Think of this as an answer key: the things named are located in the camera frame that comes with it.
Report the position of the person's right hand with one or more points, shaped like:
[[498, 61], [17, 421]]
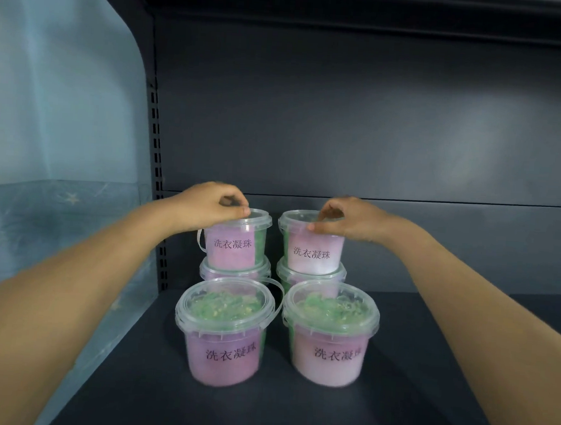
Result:
[[361, 220]]

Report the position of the person's left hand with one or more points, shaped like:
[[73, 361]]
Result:
[[199, 209]]

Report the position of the person's left thumb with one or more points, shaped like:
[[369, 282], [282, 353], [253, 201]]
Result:
[[238, 212]]

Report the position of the person's right thumb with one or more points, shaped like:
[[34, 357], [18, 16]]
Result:
[[320, 227]]

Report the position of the clear tub with pink label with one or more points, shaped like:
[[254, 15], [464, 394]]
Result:
[[312, 255], [330, 355], [305, 274]]

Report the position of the clear tub with purple label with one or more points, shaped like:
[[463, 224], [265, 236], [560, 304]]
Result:
[[232, 247], [219, 271], [225, 354]]

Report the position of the person's right forearm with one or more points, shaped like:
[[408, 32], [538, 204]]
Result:
[[484, 320]]

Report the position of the person's left forearm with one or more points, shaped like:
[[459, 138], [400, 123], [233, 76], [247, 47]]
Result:
[[64, 290]]

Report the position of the slotted dark shelf upright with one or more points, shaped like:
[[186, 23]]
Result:
[[157, 139]]

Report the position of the dark grey shelf back panel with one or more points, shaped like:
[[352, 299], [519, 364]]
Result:
[[363, 120]]

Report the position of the dark grey metal shelf board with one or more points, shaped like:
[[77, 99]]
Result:
[[392, 395], [348, 4]]

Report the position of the translucent plastic sheet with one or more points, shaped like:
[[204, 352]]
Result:
[[53, 108]]

